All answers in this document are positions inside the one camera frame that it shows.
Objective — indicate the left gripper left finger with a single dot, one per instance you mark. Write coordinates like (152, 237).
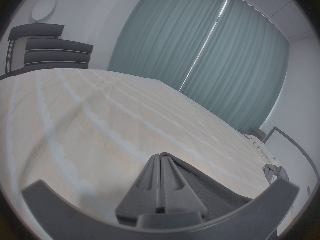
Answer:
(147, 191)

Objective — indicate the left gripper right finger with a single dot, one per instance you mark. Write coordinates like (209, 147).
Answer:
(175, 191)

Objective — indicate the black T-shirt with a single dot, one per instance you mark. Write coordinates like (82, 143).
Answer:
(212, 199)

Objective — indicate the pile of clothes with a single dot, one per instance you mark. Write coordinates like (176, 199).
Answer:
(275, 172)

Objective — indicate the bed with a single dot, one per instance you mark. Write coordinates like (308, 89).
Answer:
(100, 124)

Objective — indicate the white printed pillow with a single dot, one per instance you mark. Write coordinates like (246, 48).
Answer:
(265, 151)

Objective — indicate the grey bedside table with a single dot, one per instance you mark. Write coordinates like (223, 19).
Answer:
(257, 131)

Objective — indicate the blue-green curtain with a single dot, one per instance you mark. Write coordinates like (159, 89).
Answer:
(245, 64)
(162, 34)

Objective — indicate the black dressing table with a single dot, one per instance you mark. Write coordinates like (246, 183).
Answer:
(35, 30)

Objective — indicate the round mirror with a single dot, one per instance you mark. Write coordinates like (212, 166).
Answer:
(44, 7)

